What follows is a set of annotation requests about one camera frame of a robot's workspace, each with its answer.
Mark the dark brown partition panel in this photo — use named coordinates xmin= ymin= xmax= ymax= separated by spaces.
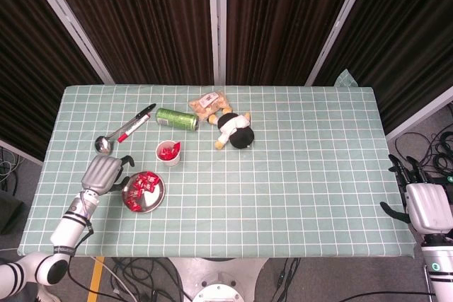
xmin=42 ymin=0 xmax=215 ymax=86
xmin=0 ymin=0 xmax=107 ymax=161
xmin=226 ymin=0 xmax=364 ymax=86
xmin=313 ymin=0 xmax=453 ymax=133

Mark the tangled black floor cable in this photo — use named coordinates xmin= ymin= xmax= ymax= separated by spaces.
xmin=394 ymin=123 xmax=453 ymax=182
xmin=105 ymin=257 xmax=192 ymax=302

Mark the white paper cup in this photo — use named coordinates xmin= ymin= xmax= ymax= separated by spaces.
xmin=156 ymin=140 xmax=183 ymax=168

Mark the red and white marker pen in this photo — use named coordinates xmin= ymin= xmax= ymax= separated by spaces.
xmin=117 ymin=117 xmax=150 ymax=144

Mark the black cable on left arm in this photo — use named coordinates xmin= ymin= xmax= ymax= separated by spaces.
xmin=67 ymin=220 xmax=96 ymax=289

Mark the white partition frame rail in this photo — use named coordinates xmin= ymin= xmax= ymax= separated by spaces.
xmin=0 ymin=138 xmax=45 ymax=167
xmin=384 ymin=95 xmax=453 ymax=142

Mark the white floor cable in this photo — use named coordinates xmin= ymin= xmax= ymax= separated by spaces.
xmin=90 ymin=257 xmax=139 ymax=299

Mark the clear bag of snacks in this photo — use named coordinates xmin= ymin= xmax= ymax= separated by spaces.
xmin=188 ymin=91 xmax=234 ymax=122

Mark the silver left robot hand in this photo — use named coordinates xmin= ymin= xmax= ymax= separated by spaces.
xmin=81 ymin=154 xmax=136 ymax=196

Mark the silver metal plate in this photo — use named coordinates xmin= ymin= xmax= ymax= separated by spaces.
xmin=122 ymin=170 xmax=166 ymax=214

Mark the white partition frame post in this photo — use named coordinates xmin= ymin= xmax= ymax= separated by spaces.
xmin=304 ymin=0 xmax=375 ymax=87
xmin=20 ymin=0 xmax=116 ymax=86
xmin=207 ymin=0 xmax=228 ymax=86

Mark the black and white plush toy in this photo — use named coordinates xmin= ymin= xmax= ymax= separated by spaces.
xmin=207 ymin=112 xmax=256 ymax=151

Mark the green drink can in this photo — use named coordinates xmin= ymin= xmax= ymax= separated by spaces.
xmin=155 ymin=107 xmax=200 ymax=132

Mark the steel ladle with black handle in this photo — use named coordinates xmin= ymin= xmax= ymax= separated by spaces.
xmin=94 ymin=103 xmax=157 ymax=158

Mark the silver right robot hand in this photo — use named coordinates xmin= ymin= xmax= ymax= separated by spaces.
xmin=379 ymin=153 xmax=453 ymax=235

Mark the black cable with inline switch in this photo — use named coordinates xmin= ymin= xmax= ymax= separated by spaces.
xmin=277 ymin=257 xmax=302 ymax=302

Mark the green checked tablecloth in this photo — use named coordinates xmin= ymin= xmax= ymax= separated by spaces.
xmin=19 ymin=67 xmax=417 ymax=260

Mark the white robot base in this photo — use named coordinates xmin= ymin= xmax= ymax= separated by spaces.
xmin=169 ymin=257 xmax=270 ymax=302

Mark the grey floor cable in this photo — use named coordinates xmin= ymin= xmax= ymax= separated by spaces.
xmin=0 ymin=146 xmax=24 ymax=193

